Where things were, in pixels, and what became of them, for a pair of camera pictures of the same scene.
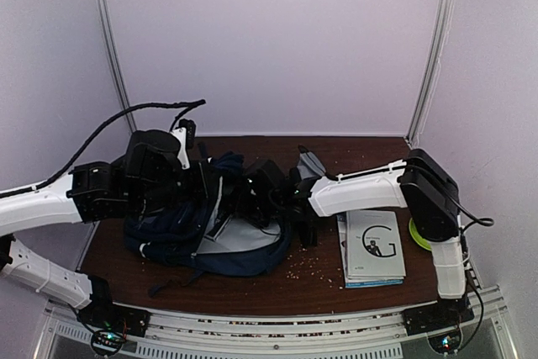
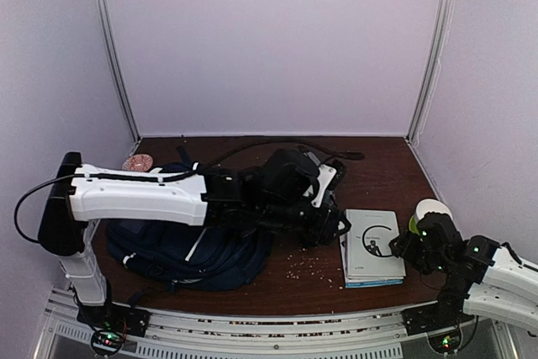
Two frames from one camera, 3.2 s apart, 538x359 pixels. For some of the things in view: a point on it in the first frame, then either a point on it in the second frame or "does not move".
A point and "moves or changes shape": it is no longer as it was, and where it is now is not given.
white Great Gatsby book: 374,246 does not move
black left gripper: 202,185 → 340,221
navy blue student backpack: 211,234 moves or changes shape
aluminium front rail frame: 356,335 does not move
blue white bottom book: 356,282 does not move
